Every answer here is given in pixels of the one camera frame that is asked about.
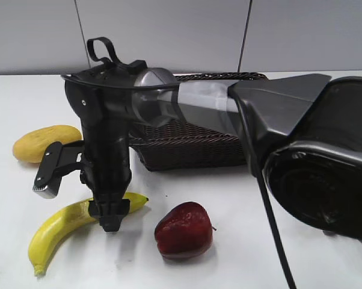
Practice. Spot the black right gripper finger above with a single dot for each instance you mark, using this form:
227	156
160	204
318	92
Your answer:
58	160

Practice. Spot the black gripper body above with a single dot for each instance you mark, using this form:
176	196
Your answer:
102	98

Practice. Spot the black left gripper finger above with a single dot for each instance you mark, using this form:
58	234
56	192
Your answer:
109	210

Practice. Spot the yellow banana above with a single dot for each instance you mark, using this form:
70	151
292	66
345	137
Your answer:
54	231

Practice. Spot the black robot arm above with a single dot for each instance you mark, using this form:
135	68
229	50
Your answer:
302	137

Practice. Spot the dark brown wicker basket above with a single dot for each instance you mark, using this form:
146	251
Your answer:
181	145

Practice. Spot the yellow mango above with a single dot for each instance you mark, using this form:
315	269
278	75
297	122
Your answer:
30	148

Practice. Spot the red apple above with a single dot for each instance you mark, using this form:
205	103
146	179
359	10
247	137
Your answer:
185	232

